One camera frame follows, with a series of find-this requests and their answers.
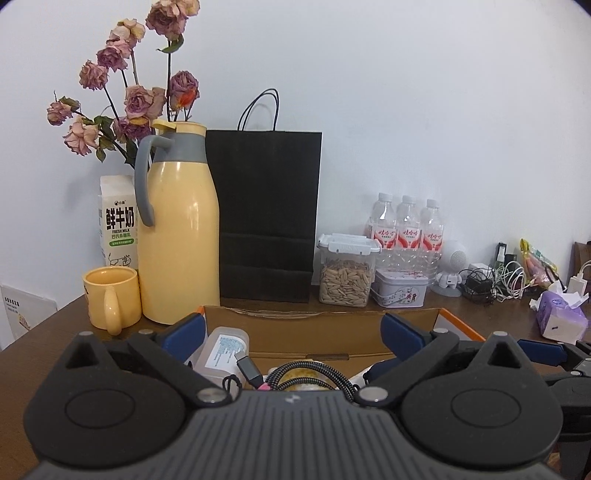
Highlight white plastic rectangular case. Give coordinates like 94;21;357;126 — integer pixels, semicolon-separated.
192;327;249;386

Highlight braided black usb cable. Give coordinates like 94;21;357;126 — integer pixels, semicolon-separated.
221;352;359;400

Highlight plush corgi toy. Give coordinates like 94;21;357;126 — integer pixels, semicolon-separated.
279;368;338;391

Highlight purple tissue pack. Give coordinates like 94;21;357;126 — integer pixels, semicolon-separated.
530;287;589;345

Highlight red orange cardboard box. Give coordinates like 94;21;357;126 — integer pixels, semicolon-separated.
184;304;487;393

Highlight small white tin box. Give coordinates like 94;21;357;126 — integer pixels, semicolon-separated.
370;269;430;309

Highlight white power adapter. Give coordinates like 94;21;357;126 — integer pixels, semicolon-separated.
567;261;591;297

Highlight yellow ceramic mug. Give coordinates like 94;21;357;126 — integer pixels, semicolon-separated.
83;266;142;337

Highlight colourful snack packet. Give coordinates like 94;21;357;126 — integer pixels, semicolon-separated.
519;238;559;289

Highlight yellow thermos jug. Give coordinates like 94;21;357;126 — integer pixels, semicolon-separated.
134;119;221;325

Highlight white toy robot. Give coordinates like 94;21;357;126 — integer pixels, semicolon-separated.
431;240;469;298

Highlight clear seed storage container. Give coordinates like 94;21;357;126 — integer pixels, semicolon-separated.
318;234;381;308

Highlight right water bottle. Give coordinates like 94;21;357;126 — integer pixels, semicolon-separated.
420;199;445;279

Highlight water bottle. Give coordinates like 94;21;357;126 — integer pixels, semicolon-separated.
396;195;422;252
420;199;445;279
365;192;397;251

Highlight middle water bottle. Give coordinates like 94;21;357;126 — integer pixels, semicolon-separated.
396;195;422;252

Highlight left water bottle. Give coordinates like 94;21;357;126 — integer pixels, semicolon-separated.
365;192;397;251

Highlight white leaflet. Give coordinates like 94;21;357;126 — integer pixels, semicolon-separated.
1;284;57;349

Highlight white milk carton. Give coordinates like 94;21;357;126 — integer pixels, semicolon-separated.
98;175;138;269

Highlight black paper shopping bag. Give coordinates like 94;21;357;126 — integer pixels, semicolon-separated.
205;104;322;303

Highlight dried pink rose bouquet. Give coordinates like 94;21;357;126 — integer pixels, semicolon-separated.
46;0;200;167

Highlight tangled cables and chargers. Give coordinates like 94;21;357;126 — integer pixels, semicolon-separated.
461;241;539;304

